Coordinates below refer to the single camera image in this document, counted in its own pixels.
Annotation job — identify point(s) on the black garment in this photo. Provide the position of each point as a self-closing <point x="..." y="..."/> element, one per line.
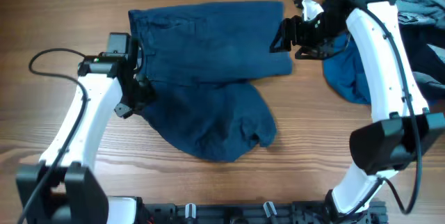
<point x="424" y="46"/>

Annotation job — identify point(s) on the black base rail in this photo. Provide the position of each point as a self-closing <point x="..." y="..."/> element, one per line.
<point x="300" y="212"/>

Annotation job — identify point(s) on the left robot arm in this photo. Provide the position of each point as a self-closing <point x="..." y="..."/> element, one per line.
<point x="62" y="187"/>

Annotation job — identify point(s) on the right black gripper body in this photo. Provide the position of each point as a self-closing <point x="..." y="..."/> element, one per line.
<point x="297" y="35"/>

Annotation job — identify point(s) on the dark blue shorts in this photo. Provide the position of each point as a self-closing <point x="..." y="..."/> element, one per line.
<point x="201" y="61"/>

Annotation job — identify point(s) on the bright blue garment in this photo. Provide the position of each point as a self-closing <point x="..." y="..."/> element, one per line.
<point x="344" y="71"/>

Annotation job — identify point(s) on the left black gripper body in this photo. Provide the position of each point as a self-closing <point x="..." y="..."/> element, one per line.
<point x="140" y="96"/>

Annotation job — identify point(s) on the light grey denim garment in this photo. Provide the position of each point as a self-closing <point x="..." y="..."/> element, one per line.
<point x="421" y="12"/>

